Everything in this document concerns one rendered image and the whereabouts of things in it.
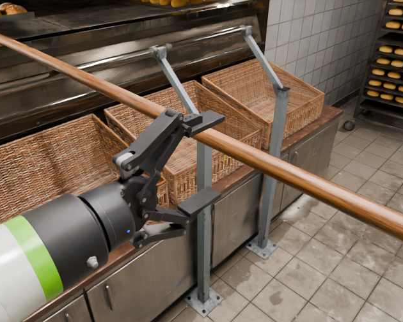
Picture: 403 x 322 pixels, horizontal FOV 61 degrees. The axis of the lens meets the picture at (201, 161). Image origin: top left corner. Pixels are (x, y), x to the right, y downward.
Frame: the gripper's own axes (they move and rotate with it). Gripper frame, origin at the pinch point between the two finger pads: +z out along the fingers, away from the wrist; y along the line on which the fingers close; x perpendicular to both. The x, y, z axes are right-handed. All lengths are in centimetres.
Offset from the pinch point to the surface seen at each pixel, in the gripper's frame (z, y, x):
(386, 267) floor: 125, 120, 15
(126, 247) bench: 9, 62, -47
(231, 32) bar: 79, 3, -62
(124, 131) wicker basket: 36, 39, -82
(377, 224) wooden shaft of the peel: 4.5, 1.1, 23.2
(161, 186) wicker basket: 29, 48, -51
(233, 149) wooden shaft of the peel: 4.8, 0.2, 0.5
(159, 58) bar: 41, 6, -62
